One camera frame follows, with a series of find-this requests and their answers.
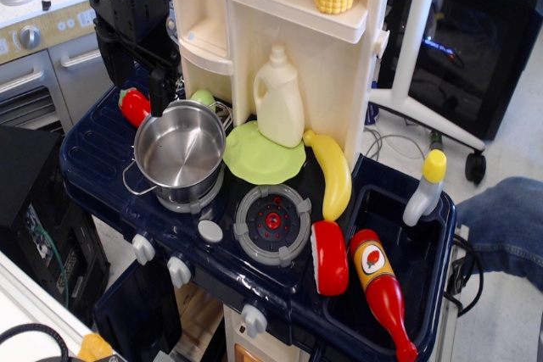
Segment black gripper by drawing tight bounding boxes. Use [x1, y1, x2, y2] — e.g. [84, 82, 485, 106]
[89, 0, 180, 117]

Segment red toy sushi piece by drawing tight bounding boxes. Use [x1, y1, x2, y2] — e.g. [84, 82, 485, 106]
[311, 220, 349, 297]

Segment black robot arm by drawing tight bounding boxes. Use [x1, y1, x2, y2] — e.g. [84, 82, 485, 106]
[89, 0, 181, 117]

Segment stainless steel pot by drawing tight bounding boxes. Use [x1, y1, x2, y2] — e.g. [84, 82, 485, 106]
[122, 99, 232, 204]

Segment red toy pepper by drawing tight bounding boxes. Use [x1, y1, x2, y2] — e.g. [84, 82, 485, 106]
[118, 87, 151, 127]

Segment green toy fruit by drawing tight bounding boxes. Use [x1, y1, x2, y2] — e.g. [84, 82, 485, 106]
[190, 89, 215, 107]

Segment cream toy kitchen shelf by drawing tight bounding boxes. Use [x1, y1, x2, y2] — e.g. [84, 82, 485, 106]
[173, 0, 388, 164]

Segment wooden toy kitchen background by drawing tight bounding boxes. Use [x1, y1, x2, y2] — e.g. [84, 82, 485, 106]
[1, 0, 116, 132]

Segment green toy plate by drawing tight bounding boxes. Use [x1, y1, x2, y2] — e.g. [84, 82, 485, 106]
[223, 120, 306, 185]

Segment cream toy detergent bottle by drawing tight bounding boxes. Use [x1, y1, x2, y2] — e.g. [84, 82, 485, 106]
[253, 43, 305, 148]

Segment grey toy burner left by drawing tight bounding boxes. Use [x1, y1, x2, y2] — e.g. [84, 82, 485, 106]
[157, 166, 224, 214]

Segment grey toy burner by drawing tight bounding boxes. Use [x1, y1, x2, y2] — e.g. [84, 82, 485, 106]
[157, 166, 224, 214]
[232, 184, 311, 268]

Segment grey round button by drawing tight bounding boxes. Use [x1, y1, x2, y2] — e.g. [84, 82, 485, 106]
[197, 220, 224, 244]

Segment grey stove knob left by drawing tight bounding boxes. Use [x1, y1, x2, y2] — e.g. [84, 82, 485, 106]
[132, 234, 156, 265]

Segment grey stove knob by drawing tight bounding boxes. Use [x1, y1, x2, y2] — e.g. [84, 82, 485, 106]
[132, 234, 156, 265]
[241, 304, 267, 338]
[166, 256, 192, 289]

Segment grey toy burner right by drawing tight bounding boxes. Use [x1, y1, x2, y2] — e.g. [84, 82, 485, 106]
[232, 184, 311, 268]

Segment navy toy kitchen counter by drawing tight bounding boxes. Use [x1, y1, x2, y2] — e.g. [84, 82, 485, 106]
[60, 88, 456, 361]

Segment grey stove knob middle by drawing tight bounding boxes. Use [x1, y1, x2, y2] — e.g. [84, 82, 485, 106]
[166, 256, 192, 289]

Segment black computer case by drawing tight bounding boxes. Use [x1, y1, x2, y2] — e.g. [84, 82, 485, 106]
[1, 126, 109, 326]

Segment yellow toy banana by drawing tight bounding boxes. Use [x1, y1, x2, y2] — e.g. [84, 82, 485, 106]
[303, 130, 352, 221]

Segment grey stove knob right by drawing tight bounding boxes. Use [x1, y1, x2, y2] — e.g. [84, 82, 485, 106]
[241, 304, 267, 338]

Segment grey toy faucet yellow cap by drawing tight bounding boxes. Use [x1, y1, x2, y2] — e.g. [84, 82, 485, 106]
[402, 149, 447, 226]

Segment red toy ketchup bottle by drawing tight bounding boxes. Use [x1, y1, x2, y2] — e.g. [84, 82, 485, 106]
[349, 229, 418, 361]

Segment person leg blue jeans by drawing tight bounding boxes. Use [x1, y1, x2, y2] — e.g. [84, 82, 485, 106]
[456, 177, 542, 290]

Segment black braided cable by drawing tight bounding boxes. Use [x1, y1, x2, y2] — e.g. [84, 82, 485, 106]
[0, 322, 70, 362]

